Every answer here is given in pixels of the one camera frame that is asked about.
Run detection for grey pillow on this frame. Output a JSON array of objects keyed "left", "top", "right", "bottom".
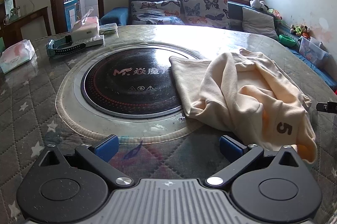
[{"left": 242, "top": 7, "right": 279, "bottom": 41}]

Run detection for white remote control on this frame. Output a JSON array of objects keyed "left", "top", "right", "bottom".
[{"left": 56, "top": 25, "right": 106, "bottom": 46}]

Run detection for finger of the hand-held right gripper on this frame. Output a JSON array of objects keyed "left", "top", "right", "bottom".
[{"left": 317, "top": 101, "right": 337, "bottom": 113}]

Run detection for dark wooden sideboard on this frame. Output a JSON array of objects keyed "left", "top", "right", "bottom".
[{"left": 0, "top": 6, "right": 52, "bottom": 41}]

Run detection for blue white box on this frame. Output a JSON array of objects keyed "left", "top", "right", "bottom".
[{"left": 64, "top": 0, "right": 81, "bottom": 32}]

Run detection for small plush toys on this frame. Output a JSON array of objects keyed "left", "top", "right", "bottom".
[{"left": 290, "top": 24, "right": 311, "bottom": 38}]

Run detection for pink tissue pack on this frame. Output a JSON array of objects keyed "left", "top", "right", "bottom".
[{"left": 76, "top": 9, "right": 100, "bottom": 29}]

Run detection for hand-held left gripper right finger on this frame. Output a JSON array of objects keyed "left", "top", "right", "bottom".
[{"left": 205, "top": 135, "right": 302, "bottom": 189}]

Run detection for grey smart watch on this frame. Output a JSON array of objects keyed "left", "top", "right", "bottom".
[{"left": 46, "top": 35, "right": 87, "bottom": 58}]

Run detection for black round induction cooktop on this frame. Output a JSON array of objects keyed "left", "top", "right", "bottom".
[{"left": 73, "top": 43, "right": 186, "bottom": 119}]

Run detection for square butterfly print pillow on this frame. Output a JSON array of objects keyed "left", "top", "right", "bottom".
[{"left": 182, "top": 0, "right": 230, "bottom": 29}]

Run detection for blue sofa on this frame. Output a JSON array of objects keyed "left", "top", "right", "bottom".
[{"left": 99, "top": 0, "right": 337, "bottom": 94}]

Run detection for green tin box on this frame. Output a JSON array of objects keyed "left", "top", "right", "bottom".
[{"left": 99, "top": 24, "right": 118, "bottom": 35}]

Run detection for wide butterfly print pillow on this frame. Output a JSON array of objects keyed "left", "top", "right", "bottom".
[{"left": 130, "top": 0, "right": 185, "bottom": 25}]

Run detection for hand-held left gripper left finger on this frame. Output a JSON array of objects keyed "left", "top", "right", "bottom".
[{"left": 38, "top": 134, "right": 133, "bottom": 189}]

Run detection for panda plush toy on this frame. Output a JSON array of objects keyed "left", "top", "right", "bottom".
[{"left": 250, "top": 0, "right": 269, "bottom": 12}]

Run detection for cream shirt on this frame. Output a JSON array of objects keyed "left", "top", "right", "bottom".
[{"left": 169, "top": 49, "right": 316, "bottom": 164}]

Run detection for clear storage box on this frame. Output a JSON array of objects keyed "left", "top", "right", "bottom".
[{"left": 299, "top": 36, "right": 329, "bottom": 67}]

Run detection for green bowl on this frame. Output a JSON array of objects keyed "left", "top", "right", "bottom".
[{"left": 278, "top": 34, "right": 298, "bottom": 46}]

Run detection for white tissue pack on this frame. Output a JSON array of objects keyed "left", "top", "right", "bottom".
[{"left": 0, "top": 39, "right": 36, "bottom": 74}]

